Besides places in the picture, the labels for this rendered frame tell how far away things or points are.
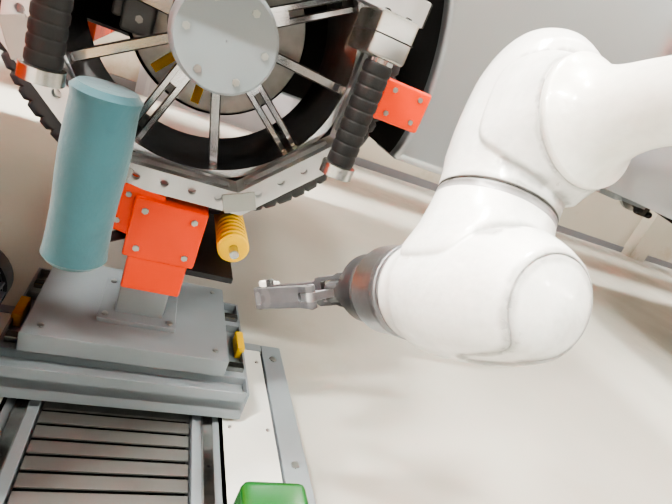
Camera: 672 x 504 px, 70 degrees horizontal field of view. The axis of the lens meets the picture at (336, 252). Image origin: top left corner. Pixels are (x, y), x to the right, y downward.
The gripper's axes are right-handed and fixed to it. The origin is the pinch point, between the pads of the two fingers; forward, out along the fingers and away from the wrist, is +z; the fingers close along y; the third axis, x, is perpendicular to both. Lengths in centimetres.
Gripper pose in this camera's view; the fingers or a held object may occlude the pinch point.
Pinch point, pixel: (310, 283)
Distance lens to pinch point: 67.9
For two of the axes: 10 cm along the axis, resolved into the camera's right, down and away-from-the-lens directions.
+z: -4.3, 0.3, 9.0
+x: -1.3, -9.9, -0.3
